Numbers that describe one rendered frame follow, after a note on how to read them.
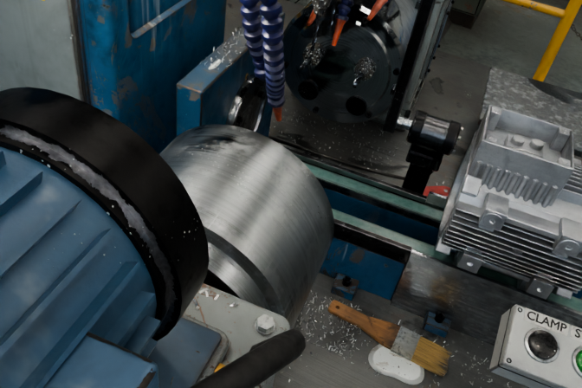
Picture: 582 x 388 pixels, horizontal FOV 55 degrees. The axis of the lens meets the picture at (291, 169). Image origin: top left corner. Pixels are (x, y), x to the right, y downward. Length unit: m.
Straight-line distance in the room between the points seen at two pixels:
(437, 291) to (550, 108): 0.64
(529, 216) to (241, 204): 0.42
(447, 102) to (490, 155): 0.76
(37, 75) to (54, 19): 0.11
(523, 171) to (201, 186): 0.44
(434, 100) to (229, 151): 0.98
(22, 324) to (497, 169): 0.65
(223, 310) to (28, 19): 0.50
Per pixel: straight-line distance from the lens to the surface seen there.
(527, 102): 1.41
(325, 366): 0.89
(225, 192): 0.57
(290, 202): 0.61
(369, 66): 1.02
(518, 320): 0.68
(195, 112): 0.77
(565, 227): 0.82
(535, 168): 0.80
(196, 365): 0.44
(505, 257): 0.85
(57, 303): 0.28
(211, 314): 0.48
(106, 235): 0.29
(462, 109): 1.53
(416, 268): 0.90
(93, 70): 0.79
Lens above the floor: 1.55
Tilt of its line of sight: 40 degrees down
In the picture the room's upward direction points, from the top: 10 degrees clockwise
